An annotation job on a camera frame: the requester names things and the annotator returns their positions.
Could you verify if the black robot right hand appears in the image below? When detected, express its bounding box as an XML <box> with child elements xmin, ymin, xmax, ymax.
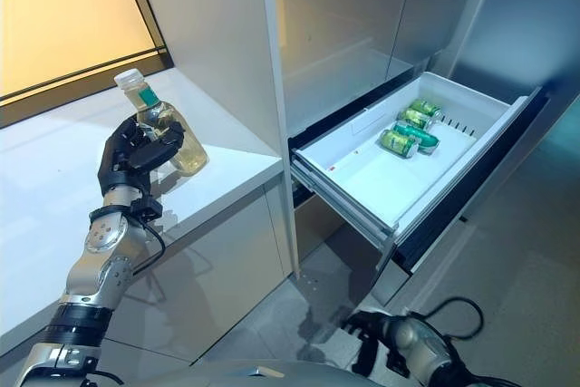
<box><xmin>340</xmin><ymin>307</ymin><xmax>395</xmax><ymax>377</ymax></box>

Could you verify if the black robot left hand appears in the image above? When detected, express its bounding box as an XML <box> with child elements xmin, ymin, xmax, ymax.
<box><xmin>97</xmin><ymin>115</ymin><xmax>187</xmax><ymax>200</ymax></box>

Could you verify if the yellow tea plastic bottle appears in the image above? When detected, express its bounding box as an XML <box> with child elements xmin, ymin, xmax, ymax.
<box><xmin>113</xmin><ymin>68</ymin><xmax>210</xmax><ymax>176</ymax></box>

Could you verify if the white fridge drawer steel front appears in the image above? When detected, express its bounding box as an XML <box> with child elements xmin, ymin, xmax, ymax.
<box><xmin>289</xmin><ymin>70</ymin><xmax>552</xmax><ymax>306</ymax></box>

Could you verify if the stainless steel fridge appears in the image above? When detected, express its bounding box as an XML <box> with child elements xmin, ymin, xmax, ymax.
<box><xmin>271</xmin><ymin>0</ymin><xmax>454</xmax><ymax>279</ymax></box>

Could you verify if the grey robot torso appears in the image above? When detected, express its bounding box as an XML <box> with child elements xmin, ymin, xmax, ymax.
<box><xmin>189</xmin><ymin>357</ymin><xmax>382</xmax><ymax>387</ymax></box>

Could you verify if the tall white cabinet panel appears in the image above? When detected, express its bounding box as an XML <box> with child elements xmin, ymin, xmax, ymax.
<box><xmin>130</xmin><ymin>0</ymin><xmax>300</xmax><ymax>277</ymax></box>

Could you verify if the light green drink can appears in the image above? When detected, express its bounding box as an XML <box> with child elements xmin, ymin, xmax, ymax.
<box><xmin>410</xmin><ymin>99</ymin><xmax>443</xmax><ymax>119</ymax></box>
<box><xmin>379</xmin><ymin>128</ymin><xmax>419</xmax><ymax>158</ymax></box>
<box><xmin>397</xmin><ymin>108</ymin><xmax>434</xmax><ymax>131</ymax></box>

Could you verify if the dark green drink can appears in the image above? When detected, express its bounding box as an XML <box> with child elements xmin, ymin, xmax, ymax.
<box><xmin>391</xmin><ymin>121</ymin><xmax>440</xmax><ymax>153</ymax></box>

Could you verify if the brushed steel side panel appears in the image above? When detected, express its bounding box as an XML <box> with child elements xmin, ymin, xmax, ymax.
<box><xmin>448</xmin><ymin>0</ymin><xmax>580</xmax><ymax>102</ymax></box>

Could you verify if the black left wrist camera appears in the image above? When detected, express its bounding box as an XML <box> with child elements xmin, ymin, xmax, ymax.
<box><xmin>130</xmin><ymin>196</ymin><xmax>163</xmax><ymax>225</ymax></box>

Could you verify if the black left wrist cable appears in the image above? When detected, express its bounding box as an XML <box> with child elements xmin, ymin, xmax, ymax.
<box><xmin>133</xmin><ymin>218</ymin><xmax>167</xmax><ymax>276</ymax></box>

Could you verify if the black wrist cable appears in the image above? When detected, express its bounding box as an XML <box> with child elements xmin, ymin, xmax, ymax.
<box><xmin>407</xmin><ymin>295</ymin><xmax>485</xmax><ymax>343</ymax></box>
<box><xmin>133</xmin><ymin>218</ymin><xmax>167</xmax><ymax>276</ymax></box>

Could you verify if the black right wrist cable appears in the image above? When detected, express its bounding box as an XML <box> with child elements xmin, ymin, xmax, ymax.
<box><xmin>407</xmin><ymin>295</ymin><xmax>485</xmax><ymax>343</ymax></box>

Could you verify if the orange window with dark frame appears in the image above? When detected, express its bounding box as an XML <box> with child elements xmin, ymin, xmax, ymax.
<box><xmin>0</xmin><ymin>0</ymin><xmax>176</xmax><ymax>130</ymax></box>

